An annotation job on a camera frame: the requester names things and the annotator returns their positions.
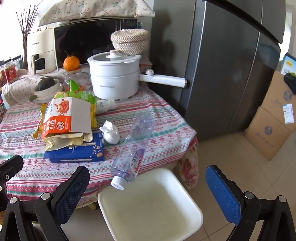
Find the black cloth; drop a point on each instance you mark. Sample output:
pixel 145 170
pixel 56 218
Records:
pixel 290 81

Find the small white bottle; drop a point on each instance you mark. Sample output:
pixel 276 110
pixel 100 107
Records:
pixel 105 105

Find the cardboard box with label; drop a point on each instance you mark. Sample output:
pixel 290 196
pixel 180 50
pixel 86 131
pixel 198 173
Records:
pixel 279 99

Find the blue cardboard box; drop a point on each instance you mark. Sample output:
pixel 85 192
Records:
pixel 76 153

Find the cream air fryer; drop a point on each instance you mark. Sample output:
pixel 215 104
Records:
pixel 40 51

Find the green snack bag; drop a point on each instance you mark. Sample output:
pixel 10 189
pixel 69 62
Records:
pixel 90 99

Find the white electric pot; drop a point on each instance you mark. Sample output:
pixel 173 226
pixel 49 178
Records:
pixel 113 76

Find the patterned striped tablecloth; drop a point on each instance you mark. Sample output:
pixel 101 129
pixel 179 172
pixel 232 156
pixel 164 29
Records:
pixel 143 125

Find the dried branches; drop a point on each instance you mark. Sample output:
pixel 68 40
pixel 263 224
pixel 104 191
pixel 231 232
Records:
pixel 26 25

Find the orange fruit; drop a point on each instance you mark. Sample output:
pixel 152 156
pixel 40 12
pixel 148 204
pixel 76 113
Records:
pixel 71 63

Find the red snack packets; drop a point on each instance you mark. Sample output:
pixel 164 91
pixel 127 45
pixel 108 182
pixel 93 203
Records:
pixel 9 73

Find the blue and yellow printed box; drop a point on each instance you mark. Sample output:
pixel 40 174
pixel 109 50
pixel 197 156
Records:
pixel 289 63

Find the rose print cloth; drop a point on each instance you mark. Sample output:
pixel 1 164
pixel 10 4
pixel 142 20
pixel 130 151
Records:
pixel 188 166

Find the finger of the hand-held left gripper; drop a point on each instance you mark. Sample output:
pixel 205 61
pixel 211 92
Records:
pixel 11 168

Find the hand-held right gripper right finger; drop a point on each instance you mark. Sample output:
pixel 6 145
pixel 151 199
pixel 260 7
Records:
pixel 222 197

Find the glass jar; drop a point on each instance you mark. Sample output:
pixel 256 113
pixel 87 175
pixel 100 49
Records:
pixel 82 80

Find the white bowl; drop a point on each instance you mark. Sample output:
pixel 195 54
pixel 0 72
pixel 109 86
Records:
pixel 49 91

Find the white plastic bin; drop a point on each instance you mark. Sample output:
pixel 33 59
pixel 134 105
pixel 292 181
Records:
pixel 148 208

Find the woven lidded basket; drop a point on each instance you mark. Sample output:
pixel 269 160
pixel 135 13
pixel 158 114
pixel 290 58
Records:
pixel 130 40

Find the clear plastic bottle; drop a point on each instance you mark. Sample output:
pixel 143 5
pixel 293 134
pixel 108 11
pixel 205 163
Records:
pixel 134 150

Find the grey refrigerator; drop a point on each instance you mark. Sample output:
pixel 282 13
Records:
pixel 219 69

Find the crumpled white tissue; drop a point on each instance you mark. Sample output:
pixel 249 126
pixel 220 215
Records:
pixel 111 134

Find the orange and white snack bag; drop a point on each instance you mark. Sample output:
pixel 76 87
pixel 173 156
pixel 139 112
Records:
pixel 67 115

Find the black microwave oven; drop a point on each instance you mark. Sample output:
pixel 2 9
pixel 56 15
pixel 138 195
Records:
pixel 87 39

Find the dark green squash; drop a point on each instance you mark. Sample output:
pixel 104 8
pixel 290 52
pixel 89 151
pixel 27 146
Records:
pixel 45 83

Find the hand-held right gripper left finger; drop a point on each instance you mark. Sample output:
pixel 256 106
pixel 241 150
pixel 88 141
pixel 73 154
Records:
pixel 72 194

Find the floral cover cloth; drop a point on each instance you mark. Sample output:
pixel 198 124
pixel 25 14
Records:
pixel 92 10

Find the large cardboard box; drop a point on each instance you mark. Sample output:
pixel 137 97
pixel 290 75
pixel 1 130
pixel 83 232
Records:
pixel 266 134

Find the white dotted cloth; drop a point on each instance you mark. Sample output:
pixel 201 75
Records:
pixel 20 85

